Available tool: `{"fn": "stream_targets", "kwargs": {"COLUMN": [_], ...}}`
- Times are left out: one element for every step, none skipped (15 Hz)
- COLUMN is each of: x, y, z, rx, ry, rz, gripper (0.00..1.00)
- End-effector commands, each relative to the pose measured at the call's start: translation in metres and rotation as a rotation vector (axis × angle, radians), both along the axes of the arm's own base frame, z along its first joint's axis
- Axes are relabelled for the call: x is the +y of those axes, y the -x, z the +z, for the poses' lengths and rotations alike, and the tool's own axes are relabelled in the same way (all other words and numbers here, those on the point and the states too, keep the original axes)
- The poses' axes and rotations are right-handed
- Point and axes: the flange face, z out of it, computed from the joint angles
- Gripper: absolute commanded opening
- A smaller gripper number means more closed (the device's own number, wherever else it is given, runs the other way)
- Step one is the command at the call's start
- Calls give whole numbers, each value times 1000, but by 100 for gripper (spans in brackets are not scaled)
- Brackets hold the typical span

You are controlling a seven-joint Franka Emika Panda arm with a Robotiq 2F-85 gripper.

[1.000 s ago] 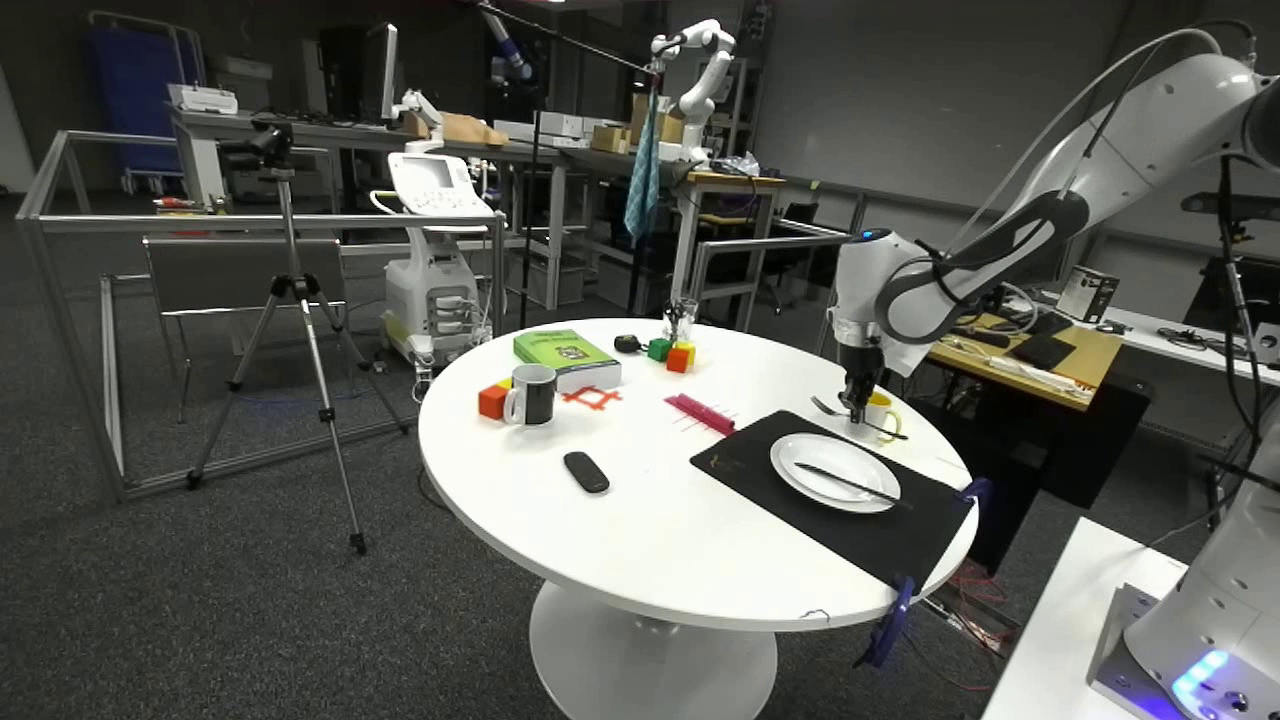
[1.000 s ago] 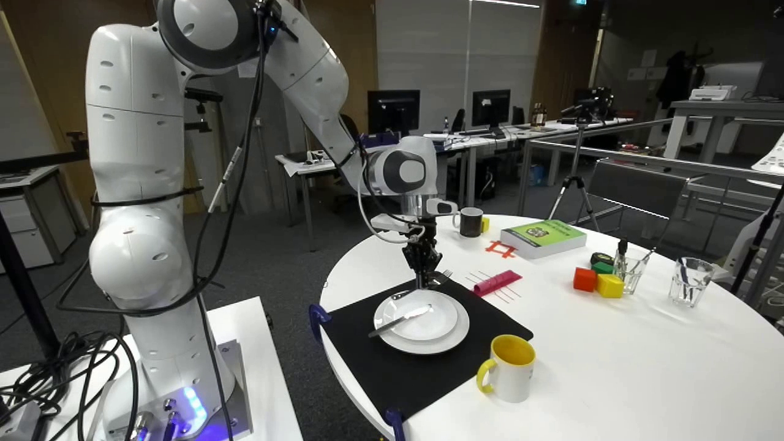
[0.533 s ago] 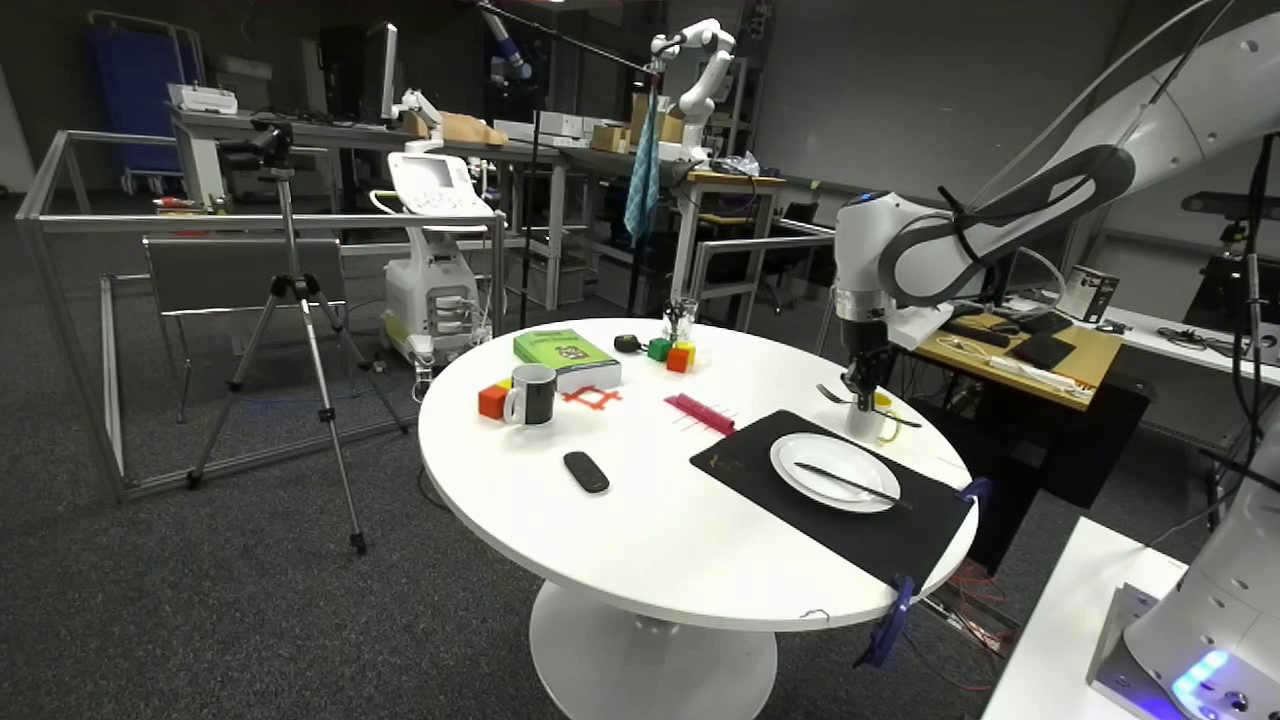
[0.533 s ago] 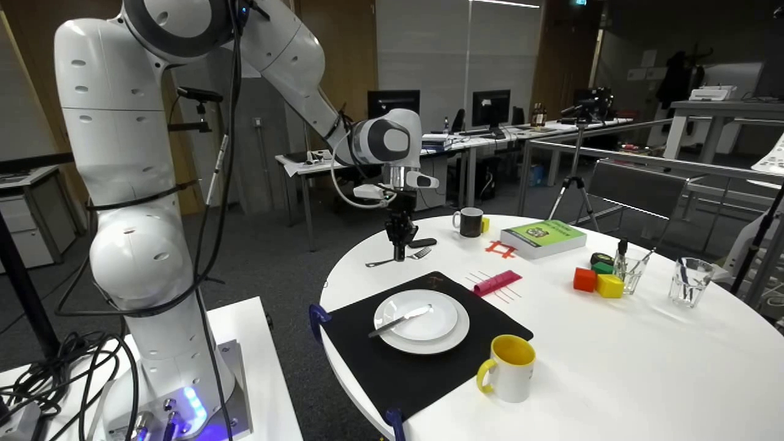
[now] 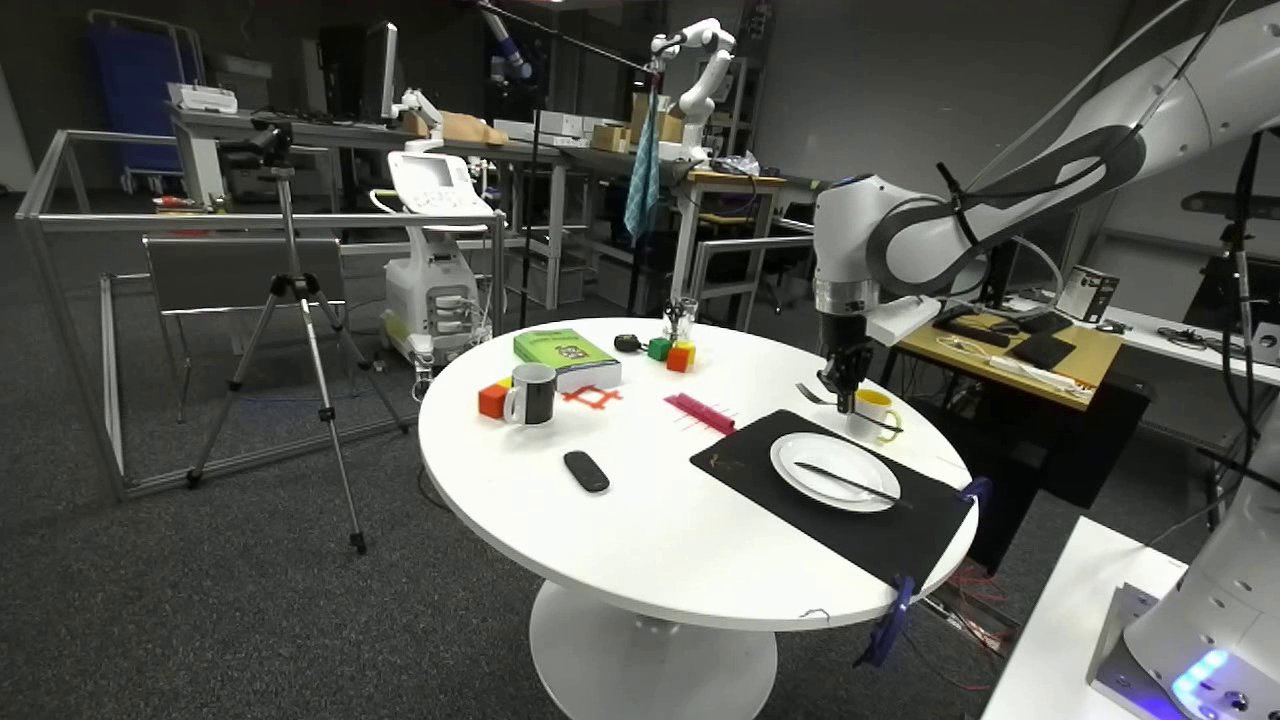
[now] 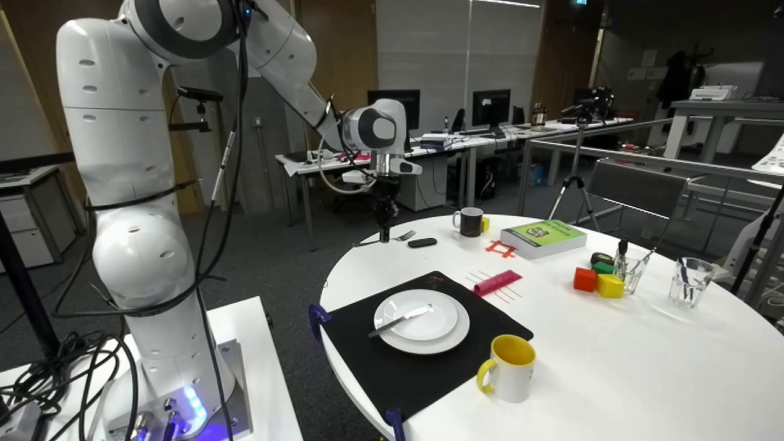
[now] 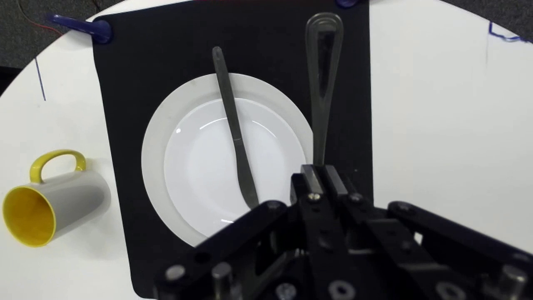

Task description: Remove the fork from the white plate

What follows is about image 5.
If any black placemat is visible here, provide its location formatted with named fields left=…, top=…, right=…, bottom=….
left=689, top=406, right=989, bottom=595

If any wooden desk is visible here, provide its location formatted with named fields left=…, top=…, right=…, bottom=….
left=884, top=300, right=1133, bottom=414

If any green white book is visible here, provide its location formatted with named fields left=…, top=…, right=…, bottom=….
left=506, top=324, right=628, bottom=398

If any small black oval remote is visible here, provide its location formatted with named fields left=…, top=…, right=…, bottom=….
left=560, top=447, right=617, bottom=498

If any black mug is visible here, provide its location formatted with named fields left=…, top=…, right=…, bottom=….
left=504, top=358, right=564, bottom=429

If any white mug yellow inside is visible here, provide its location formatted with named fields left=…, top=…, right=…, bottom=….
left=852, top=382, right=909, bottom=447

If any silver metal fork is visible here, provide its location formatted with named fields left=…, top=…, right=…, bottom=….
left=791, top=377, right=842, bottom=412

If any grey metal frame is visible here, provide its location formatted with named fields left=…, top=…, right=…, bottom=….
left=666, top=192, right=854, bottom=350
left=12, top=123, right=511, bottom=498

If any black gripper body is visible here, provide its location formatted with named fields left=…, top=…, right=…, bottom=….
left=819, top=312, right=878, bottom=382

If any red plastic comb strip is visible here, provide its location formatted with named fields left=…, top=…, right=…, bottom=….
left=663, top=390, right=739, bottom=439

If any white equipment cart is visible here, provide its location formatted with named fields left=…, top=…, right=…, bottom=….
left=366, top=146, right=500, bottom=390

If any white round table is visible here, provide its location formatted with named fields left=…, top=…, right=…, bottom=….
left=416, top=312, right=984, bottom=720

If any teal hanging cloth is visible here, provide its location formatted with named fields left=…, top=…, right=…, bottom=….
left=621, top=107, right=666, bottom=249

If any white round plate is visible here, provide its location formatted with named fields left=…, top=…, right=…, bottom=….
left=767, top=429, right=909, bottom=520

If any silver table knife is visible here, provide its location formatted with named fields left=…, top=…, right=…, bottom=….
left=791, top=456, right=905, bottom=511

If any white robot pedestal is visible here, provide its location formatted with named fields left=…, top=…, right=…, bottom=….
left=977, top=511, right=1197, bottom=720

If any clear glass cup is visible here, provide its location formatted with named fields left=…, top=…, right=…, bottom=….
left=661, top=297, right=705, bottom=347

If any camera tripod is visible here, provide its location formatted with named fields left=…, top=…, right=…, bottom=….
left=182, top=114, right=412, bottom=561

